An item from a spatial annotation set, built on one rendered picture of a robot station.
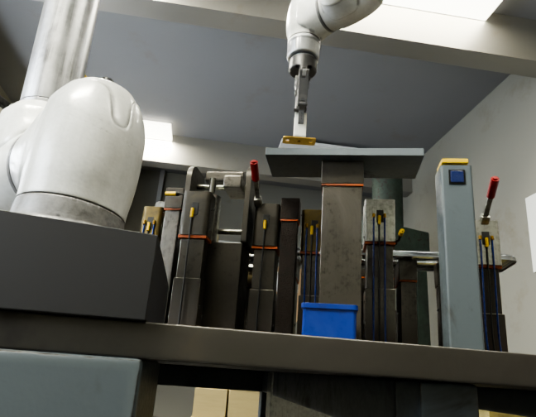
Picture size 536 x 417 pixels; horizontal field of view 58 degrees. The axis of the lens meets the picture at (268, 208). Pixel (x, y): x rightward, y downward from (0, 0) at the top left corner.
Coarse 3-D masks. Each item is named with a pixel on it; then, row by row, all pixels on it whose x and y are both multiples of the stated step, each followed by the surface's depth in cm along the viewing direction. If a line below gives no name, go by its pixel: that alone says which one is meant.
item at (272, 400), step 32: (160, 384) 190; (192, 384) 191; (224, 384) 193; (256, 384) 195; (288, 384) 142; (320, 384) 107; (352, 384) 85; (384, 384) 71; (416, 384) 61; (448, 384) 61; (288, 416) 166; (320, 416) 168; (352, 416) 83; (384, 416) 70; (416, 416) 60; (448, 416) 59
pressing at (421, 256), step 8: (400, 256) 139; (408, 256) 139; (416, 256) 138; (424, 256) 137; (432, 256) 133; (504, 256) 130; (512, 256) 130; (424, 264) 146; (432, 264) 145; (504, 264) 138; (512, 264) 135
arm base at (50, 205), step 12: (12, 204) 66; (24, 204) 63; (36, 204) 63; (48, 204) 63; (60, 204) 63; (72, 204) 63; (84, 204) 64; (48, 216) 62; (60, 216) 62; (72, 216) 63; (84, 216) 64; (96, 216) 65; (108, 216) 67; (120, 228) 69
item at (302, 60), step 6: (300, 54) 127; (306, 54) 127; (294, 60) 127; (300, 60) 126; (306, 60) 126; (312, 60) 127; (294, 66) 127; (300, 66) 126; (306, 66) 126; (312, 66) 127; (294, 72) 129; (312, 72) 129; (294, 78) 132
